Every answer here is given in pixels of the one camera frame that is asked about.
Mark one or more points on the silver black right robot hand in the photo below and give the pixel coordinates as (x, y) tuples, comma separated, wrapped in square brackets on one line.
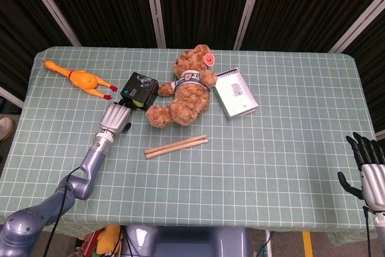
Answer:
[(374, 178)]

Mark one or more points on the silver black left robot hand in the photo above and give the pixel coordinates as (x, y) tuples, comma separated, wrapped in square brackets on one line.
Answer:
[(115, 117)]

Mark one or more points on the blue grey left robot arm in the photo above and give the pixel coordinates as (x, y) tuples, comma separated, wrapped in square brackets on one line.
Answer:
[(90, 163)]

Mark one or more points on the black product box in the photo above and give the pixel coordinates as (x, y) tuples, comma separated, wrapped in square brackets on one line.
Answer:
[(141, 88)]

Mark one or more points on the silver grey product box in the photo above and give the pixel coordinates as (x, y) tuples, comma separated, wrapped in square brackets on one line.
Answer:
[(236, 96)]

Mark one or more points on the orange rubber chicken toy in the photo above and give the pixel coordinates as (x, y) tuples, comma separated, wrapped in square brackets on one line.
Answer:
[(82, 79)]

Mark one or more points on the brown teddy bear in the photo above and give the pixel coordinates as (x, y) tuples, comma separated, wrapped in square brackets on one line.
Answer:
[(188, 97)]

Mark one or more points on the white sneaker shoe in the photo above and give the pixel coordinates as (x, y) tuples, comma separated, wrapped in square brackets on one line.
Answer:
[(6, 129)]

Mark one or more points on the spiral bound notepad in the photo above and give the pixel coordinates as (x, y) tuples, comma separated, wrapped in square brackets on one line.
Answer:
[(228, 72)]

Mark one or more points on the yellow plush toy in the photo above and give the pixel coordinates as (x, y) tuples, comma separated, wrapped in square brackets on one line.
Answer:
[(109, 239)]

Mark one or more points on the white table leg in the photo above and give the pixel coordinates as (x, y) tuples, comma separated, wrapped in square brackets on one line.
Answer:
[(268, 243)]

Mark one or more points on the red printed package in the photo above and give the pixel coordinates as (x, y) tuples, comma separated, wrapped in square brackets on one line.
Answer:
[(90, 242)]

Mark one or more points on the green checkered tablecloth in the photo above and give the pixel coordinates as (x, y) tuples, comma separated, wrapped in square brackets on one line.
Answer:
[(228, 178)]

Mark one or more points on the blue grey robot torso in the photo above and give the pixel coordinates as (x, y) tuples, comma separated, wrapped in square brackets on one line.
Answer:
[(186, 242)]

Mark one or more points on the white partition frame post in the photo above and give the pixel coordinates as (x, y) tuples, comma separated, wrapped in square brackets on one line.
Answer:
[(49, 5), (380, 135), (10, 97), (249, 7), (358, 25), (155, 7)]

